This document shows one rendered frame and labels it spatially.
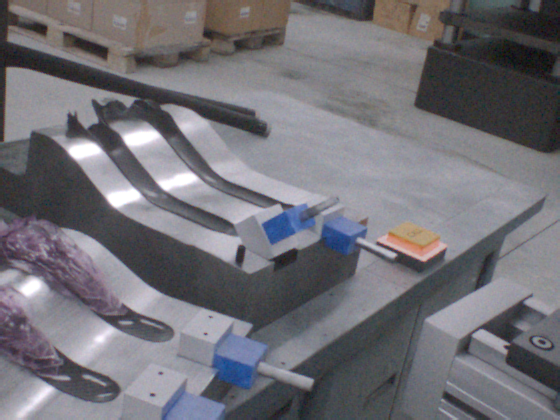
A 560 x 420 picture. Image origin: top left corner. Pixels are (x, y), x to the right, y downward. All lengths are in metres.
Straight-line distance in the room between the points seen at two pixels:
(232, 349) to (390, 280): 0.39
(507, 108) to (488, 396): 4.38
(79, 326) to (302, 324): 0.30
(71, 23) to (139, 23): 0.56
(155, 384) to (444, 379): 0.24
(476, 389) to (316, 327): 0.37
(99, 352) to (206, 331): 0.10
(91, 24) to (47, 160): 4.07
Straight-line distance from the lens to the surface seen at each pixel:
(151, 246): 0.96
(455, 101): 5.11
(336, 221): 1.00
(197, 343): 0.77
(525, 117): 4.94
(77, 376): 0.76
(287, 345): 0.93
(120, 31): 4.96
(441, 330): 0.64
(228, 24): 5.62
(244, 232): 0.92
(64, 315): 0.80
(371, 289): 1.08
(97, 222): 1.02
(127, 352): 0.78
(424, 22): 7.73
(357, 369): 1.26
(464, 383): 0.65
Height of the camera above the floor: 1.30
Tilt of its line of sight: 24 degrees down
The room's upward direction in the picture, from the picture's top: 11 degrees clockwise
